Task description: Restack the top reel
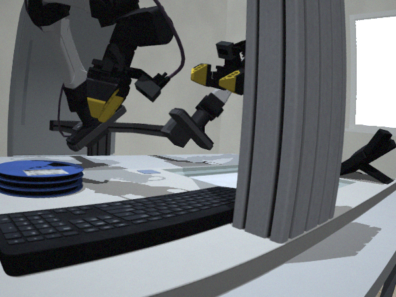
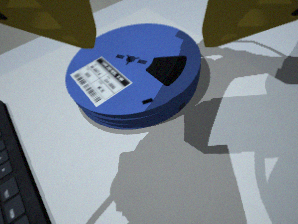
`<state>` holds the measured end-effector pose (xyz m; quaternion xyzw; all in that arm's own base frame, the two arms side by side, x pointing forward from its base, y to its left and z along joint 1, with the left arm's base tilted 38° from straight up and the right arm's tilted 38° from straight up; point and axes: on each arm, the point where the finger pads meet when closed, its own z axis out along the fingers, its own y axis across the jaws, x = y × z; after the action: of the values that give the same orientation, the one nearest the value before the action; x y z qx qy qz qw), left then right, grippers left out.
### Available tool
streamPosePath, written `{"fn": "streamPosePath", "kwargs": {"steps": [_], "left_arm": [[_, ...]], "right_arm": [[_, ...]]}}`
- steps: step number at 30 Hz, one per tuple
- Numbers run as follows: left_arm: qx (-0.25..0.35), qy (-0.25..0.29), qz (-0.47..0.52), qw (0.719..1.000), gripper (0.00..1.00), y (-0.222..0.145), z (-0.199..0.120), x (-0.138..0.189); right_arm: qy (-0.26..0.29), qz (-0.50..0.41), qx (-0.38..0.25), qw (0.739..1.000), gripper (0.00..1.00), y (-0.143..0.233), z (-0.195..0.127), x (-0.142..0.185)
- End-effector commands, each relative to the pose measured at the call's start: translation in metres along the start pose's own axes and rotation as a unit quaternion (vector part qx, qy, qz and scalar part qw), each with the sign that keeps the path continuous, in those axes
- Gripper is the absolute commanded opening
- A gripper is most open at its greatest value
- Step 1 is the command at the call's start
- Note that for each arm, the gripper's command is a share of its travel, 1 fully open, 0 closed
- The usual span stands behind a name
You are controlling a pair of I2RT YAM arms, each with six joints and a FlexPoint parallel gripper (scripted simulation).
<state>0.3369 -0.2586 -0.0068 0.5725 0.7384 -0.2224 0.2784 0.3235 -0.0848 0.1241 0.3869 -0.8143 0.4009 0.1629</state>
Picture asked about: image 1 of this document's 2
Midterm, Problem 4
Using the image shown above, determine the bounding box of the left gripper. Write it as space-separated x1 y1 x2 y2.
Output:
191 63 245 95

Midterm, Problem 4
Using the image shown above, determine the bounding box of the black desk telephone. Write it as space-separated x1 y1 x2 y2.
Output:
340 129 396 184

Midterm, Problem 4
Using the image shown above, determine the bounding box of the white desk top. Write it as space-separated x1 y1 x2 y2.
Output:
0 164 396 297

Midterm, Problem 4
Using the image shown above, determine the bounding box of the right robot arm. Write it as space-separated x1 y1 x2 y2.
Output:
28 0 173 146

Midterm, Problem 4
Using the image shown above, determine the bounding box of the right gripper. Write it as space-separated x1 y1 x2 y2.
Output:
86 43 135 123

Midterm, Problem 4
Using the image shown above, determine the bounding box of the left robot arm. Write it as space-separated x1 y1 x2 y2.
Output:
174 41 245 145

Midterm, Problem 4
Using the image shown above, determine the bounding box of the blue component reel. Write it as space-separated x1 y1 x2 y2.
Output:
0 160 84 184
0 178 83 190

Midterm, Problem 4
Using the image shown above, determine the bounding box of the black computer keyboard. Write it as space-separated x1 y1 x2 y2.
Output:
0 186 236 276

